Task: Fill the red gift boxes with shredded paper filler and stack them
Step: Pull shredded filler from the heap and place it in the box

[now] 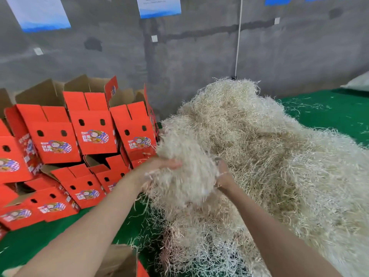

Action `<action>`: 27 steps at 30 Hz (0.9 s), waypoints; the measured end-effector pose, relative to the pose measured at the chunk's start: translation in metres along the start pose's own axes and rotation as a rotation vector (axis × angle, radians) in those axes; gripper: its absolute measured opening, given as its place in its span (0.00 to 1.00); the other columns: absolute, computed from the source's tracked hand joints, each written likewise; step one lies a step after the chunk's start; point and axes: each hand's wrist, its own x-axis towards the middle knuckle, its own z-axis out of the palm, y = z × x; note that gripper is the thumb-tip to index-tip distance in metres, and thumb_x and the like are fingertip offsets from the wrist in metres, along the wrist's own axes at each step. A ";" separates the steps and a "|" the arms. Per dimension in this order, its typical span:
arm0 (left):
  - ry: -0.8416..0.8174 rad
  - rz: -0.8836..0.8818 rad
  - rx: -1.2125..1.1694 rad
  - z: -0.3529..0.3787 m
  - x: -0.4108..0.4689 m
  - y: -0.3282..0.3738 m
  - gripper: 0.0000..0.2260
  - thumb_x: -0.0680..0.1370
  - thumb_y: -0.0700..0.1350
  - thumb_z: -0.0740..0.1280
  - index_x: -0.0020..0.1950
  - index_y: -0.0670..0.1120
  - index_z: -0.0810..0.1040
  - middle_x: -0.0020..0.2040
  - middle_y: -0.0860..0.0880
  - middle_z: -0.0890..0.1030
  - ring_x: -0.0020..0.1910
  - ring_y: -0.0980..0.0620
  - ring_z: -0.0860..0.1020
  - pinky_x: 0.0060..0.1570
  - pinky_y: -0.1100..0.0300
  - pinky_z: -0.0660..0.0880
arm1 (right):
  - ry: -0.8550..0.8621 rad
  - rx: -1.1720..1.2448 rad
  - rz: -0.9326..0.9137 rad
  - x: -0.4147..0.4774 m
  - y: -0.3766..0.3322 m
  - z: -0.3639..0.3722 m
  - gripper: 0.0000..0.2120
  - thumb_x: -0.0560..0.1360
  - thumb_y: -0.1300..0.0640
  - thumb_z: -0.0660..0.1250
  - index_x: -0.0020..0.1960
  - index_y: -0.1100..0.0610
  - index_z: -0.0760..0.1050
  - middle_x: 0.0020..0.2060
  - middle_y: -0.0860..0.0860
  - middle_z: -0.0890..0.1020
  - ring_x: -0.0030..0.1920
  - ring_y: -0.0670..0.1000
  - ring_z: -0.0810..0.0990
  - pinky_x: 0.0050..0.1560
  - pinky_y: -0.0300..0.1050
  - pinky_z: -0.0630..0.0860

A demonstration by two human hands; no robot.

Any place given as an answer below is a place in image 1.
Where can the person's right hand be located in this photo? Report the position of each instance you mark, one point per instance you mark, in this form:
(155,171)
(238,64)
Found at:
(226,181)

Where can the person's left hand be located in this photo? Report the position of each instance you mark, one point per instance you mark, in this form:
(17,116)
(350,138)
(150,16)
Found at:
(149,170)

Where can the pile of wood wool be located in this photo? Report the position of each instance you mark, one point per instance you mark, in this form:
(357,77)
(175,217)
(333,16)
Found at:
(288,164)

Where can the person's left forearm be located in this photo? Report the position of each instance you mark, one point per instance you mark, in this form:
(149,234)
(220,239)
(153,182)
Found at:
(80,239)

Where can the person's right forearm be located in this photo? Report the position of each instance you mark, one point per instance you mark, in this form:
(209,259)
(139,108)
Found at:
(277,239)

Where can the white pole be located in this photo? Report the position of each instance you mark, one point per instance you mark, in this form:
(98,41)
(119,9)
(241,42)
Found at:
(238,37)

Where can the white sack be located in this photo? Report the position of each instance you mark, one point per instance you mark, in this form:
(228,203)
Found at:
(357,82)

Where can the white blue wall poster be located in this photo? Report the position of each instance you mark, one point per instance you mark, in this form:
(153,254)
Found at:
(39,13)
(158,7)

